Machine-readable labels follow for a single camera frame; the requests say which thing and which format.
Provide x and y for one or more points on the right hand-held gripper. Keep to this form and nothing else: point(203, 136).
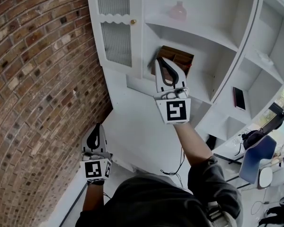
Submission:
point(176, 111)

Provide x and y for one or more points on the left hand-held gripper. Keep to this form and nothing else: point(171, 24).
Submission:
point(93, 169)

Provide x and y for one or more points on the white cabinet door ribbed glass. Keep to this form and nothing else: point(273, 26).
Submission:
point(116, 41)

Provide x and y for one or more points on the white shelving unit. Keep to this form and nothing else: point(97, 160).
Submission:
point(203, 15)

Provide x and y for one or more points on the person's left forearm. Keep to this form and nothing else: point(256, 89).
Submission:
point(92, 195)

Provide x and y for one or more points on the person's right forearm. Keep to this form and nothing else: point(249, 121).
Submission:
point(191, 145)

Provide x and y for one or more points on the brown wooden organizer box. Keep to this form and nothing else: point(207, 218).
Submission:
point(180, 55)

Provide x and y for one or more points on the pink glass vase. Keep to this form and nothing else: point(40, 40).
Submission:
point(178, 13)

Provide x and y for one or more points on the brass door knob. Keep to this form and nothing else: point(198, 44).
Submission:
point(133, 22)

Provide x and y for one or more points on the dark smartphone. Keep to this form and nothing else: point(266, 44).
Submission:
point(239, 98)

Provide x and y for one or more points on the person's dark shirt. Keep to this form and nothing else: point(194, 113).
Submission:
point(144, 202)

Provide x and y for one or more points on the white crumpled bag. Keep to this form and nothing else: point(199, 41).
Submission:
point(265, 57)

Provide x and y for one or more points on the black bag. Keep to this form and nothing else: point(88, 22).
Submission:
point(252, 137)

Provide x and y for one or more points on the blue chair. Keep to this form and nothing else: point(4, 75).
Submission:
point(255, 159)

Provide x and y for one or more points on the white round stool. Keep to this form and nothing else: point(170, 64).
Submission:
point(265, 177)

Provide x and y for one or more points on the black office chair base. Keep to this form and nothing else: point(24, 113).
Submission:
point(279, 212)

